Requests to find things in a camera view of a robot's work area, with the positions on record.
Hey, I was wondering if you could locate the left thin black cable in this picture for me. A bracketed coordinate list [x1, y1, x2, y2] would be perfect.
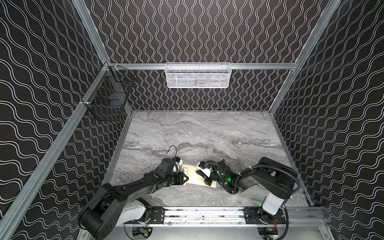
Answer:
[164, 145, 178, 160]

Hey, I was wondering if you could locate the cream yellow envelope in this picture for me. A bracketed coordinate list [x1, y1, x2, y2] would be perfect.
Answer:
[181, 164, 217, 188]

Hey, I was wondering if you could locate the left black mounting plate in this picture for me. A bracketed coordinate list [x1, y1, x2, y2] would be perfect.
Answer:
[125, 207, 165, 225]

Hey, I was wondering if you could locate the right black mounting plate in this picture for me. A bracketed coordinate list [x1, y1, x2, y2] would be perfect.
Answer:
[244, 207, 287, 225]

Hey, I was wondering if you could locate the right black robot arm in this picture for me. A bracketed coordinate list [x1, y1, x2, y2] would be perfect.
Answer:
[197, 157, 300, 224]

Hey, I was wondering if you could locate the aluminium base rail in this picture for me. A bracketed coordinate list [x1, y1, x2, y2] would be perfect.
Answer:
[115, 204, 326, 228]

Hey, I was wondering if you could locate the black wire basket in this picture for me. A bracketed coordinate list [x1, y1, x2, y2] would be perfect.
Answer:
[85, 63, 137, 122]

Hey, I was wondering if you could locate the black mounting plate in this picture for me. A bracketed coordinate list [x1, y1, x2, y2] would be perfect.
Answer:
[244, 207, 287, 225]
[125, 207, 165, 225]

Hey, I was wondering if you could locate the white wire mesh basket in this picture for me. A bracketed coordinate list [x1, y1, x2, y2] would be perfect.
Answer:
[165, 62, 232, 89]

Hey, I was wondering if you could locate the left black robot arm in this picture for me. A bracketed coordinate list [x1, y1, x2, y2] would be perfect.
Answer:
[78, 157, 189, 240]

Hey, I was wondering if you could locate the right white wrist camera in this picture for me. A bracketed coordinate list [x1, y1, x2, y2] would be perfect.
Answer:
[197, 161, 212, 178]

